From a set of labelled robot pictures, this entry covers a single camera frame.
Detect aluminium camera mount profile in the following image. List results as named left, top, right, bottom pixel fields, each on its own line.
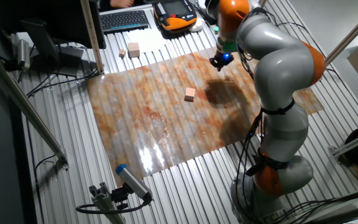
left=88, top=181, right=126, bottom=224

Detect person hand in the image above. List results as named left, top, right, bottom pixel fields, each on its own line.
left=109, top=0, right=135, bottom=9

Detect marble pattern mat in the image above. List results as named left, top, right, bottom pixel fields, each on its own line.
left=86, top=45, right=325, bottom=187

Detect short aluminium profile rail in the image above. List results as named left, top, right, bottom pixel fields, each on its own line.
left=327, top=126, right=358, bottom=159

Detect orange and black teach pendant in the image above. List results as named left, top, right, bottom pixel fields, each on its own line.
left=152, top=0, right=198, bottom=32

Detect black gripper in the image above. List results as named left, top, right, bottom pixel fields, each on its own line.
left=209, top=52, right=235, bottom=72

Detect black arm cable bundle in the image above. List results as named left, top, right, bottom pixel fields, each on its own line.
left=234, top=7, right=298, bottom=218

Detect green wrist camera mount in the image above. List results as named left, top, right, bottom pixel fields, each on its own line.
left=213, top=26, right=239, bottom=54

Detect black floor cables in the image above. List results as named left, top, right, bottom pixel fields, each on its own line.
left=272, top=185, right=358, bottom=224

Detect slanted aluminium frame bar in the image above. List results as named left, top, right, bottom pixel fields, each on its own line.
left=0, top=42, right=70, bottom=170

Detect silver camera on bar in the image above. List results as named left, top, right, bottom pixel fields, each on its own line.
left=16, top=39, right=32, bottom=71

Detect large wooden block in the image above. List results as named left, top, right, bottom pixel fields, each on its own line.
left=127, top=42, right=141, bottom=59

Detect black keyboard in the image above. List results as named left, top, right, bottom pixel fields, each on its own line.
left=99, top=9, right=150, bottom=35

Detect silver camera with blue cap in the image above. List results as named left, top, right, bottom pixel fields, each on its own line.
left=115, top=163, right=154, bottom=203

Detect black monitor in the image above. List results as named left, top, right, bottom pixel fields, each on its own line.
left=0, top=0, right=107, bottom=78

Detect small wooden block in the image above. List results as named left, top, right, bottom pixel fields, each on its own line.
left=183, top=86, right=196, bottom=103

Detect white computer mouse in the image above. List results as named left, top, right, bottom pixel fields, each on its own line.
left=188, top=17, right=204, bottom=34

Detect white paper sheet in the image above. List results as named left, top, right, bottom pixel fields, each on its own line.
left=125, top=27, right=171, bottom=54

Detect upright aluminium post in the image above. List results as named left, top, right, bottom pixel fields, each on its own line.
left=79, top=0, right=106, bottom=76

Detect long aluminium frame beam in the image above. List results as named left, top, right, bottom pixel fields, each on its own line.
left=324, top=2, right=358, bottom=66

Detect black camera cable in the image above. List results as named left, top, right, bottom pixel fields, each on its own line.
left=75, top=192, right=154, bottom=215

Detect black round spool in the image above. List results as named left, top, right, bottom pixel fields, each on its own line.
left=204, top=0, right=221, bottom=20

